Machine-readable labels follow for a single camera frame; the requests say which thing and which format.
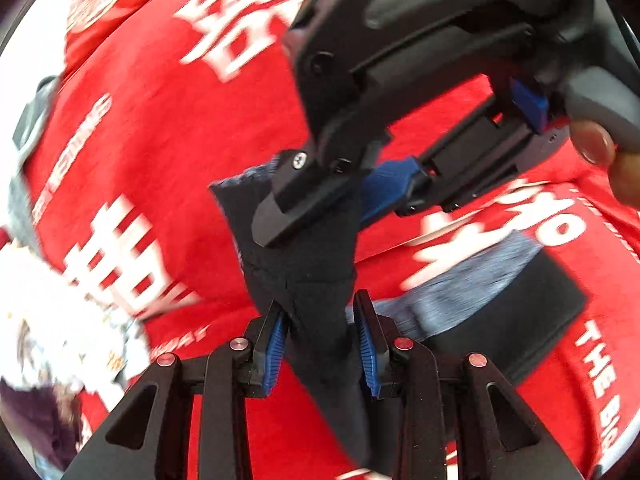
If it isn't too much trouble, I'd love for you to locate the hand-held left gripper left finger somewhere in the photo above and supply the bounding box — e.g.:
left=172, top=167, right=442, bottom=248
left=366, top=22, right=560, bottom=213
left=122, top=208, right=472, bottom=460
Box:
left=62, top=300, right=291, bottom=480

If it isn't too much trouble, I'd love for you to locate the person's right hand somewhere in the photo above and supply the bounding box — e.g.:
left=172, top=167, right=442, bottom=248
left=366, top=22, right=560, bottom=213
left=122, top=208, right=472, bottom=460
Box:
left=569, top=119, right=640, bottom=207

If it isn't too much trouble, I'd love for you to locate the black pants grey floral trim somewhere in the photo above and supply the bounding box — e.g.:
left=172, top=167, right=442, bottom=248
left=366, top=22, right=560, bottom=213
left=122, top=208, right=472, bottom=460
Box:
left=210, top=157, right=588, bottom=466

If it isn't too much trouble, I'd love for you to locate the red printed blanket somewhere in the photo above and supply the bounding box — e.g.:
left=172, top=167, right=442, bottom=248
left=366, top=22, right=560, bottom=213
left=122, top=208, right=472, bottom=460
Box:
left=20, top=0, right=640, bottom=480

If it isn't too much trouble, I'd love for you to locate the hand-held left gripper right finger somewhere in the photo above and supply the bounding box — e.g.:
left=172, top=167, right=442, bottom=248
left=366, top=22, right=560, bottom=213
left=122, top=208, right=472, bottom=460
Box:
left=352, top=290, right=596, bottom=480

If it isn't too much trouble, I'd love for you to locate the grey cloth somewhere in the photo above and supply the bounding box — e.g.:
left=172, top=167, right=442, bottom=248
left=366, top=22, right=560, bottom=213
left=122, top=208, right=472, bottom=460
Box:
left=7, top=75, right=62, bottom=256

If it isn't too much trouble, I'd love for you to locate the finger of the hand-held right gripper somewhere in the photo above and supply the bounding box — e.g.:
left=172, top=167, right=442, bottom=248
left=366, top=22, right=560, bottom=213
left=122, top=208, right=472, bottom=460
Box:
left=359, top=77, right=571, bottom=226
left=252, top=0, right=551, bottom=248

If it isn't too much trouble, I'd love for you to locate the white floral cloth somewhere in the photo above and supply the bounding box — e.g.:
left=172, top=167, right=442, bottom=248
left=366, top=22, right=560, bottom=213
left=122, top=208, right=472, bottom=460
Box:
left=0, top=240, right=151, bottom=398

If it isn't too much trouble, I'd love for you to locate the dark purple cloth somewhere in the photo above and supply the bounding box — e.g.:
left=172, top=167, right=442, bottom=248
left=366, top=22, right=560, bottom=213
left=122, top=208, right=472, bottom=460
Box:
left=0, top=380, right=88, bottom=473

